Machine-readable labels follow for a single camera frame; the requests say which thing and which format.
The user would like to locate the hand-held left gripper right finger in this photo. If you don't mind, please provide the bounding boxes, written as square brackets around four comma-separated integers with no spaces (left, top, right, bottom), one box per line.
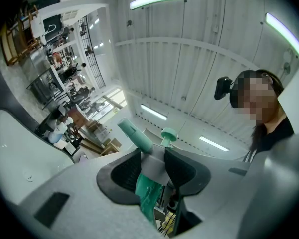
[164,133,299,239]

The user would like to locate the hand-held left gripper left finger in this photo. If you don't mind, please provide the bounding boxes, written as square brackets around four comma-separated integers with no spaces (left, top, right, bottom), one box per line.
[6,148,162,239]

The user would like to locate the clear green spray bottle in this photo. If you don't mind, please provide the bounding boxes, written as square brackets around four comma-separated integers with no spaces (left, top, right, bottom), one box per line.
[117,117,179,230]

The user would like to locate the clear pump bottle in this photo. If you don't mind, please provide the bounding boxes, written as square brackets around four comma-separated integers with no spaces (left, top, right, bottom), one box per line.
[49,117,74,144]

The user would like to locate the purple mat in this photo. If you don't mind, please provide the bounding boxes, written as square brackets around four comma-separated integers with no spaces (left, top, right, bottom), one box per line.
[74,153,91,164]

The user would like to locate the wooden steps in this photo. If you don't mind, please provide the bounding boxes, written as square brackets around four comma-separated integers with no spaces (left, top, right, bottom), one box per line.
[79,123,123,156]

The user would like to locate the person's black clothing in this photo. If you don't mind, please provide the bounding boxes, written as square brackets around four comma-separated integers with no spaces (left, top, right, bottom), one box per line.
[243,116,295,163]

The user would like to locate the brown wooden cabinet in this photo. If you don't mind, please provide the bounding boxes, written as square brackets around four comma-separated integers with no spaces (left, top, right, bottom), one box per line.
[67,107,90,131]

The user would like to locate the white sink basin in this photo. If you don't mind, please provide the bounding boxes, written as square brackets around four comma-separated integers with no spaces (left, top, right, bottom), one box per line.
[0,108,74,205]

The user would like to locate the person's head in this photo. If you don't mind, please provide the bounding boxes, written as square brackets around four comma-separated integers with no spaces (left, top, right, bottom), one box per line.
[230,70,285,126]

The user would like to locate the black gaming chair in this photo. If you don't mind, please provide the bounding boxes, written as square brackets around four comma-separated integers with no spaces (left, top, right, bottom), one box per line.
[58,63,78,83]

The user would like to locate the wooden shelf rack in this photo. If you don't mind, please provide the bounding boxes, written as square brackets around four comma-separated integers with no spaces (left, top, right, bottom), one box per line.
[0,5,40,67]

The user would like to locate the black display panel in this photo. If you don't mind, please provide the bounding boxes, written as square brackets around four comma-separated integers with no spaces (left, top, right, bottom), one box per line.
[42,14,64,44]

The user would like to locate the black head camera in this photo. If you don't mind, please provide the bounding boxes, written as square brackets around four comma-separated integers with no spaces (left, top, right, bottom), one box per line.
[214,76,234,101]

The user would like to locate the metal frame table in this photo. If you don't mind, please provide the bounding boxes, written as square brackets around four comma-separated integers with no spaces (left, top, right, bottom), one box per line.
[26,67,65,111]

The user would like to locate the black wire grid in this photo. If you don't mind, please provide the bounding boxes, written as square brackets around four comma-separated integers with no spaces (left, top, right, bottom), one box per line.
[78,16,107,88]

